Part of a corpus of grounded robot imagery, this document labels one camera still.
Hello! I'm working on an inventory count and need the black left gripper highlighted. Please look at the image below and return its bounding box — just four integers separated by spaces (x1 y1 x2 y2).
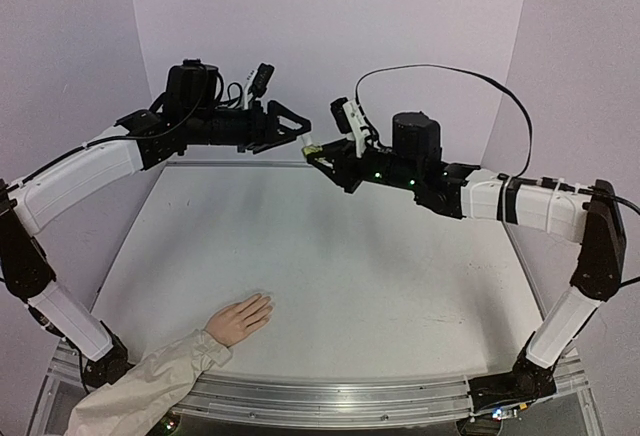
187 98 314 154

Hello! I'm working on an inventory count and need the yellow nail polish bottle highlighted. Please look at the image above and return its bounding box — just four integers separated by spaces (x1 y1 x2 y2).
302 145 322 159

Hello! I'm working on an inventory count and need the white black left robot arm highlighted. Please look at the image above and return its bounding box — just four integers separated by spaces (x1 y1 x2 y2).
1 59 312 393

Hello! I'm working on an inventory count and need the beige sleeved forearm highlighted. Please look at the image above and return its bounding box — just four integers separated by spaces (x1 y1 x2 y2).
65 330 232 435

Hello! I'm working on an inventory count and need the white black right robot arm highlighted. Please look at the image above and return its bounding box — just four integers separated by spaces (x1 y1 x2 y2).
303 112 627 418

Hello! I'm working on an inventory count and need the bare human hand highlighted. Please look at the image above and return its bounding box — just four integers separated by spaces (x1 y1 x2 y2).
204 294 274 348

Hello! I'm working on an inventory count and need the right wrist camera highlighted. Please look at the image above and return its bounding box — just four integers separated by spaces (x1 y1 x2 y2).
330 97 374 158

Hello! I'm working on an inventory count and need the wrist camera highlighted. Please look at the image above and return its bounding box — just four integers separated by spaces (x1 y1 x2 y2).
241 63 275 109
330 97 374 158

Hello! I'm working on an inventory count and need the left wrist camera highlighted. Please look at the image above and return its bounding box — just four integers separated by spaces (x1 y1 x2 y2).
241 63 275 109

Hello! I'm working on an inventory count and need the aluminium table rear rail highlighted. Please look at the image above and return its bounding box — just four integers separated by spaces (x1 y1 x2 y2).
165 160 313 169

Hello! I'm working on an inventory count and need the aluminium table rail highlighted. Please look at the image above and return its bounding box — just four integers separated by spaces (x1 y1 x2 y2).
47 345 586 420
165 160 313 169

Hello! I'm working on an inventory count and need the black right camera cable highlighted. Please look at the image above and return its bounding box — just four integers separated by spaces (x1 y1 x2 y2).
352 64 534 180

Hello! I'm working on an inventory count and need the aluminium table front rail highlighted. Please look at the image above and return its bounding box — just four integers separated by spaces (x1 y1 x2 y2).
47 345 586 420

